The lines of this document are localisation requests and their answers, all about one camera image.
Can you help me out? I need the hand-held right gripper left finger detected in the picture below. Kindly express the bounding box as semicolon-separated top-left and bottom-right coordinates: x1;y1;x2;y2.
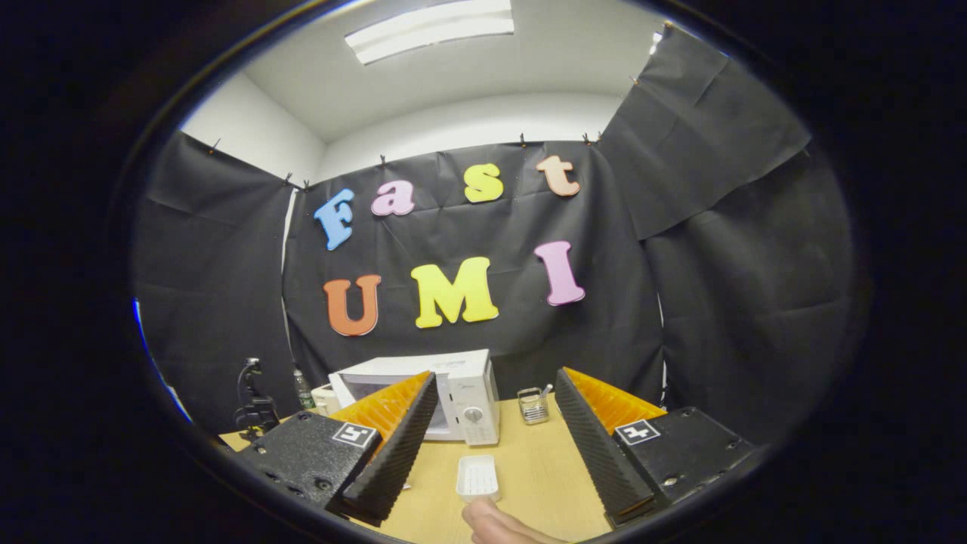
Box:
234;370;440;527

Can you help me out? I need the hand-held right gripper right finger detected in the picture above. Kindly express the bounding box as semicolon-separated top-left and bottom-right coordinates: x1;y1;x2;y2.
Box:
554;367;760;527

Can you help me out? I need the white microwave oven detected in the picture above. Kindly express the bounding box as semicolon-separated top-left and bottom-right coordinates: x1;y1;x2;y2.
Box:
327;349;501;447

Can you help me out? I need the white plastic tray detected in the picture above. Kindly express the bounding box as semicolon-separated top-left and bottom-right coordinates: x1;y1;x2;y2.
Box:
456;454;501;503

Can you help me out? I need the black backdrop cloth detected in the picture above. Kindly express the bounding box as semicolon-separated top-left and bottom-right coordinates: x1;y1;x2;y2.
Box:
128;26;858;447

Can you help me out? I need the long ceiling light panel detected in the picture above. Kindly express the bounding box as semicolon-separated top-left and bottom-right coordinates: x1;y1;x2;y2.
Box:
345;0;516;65

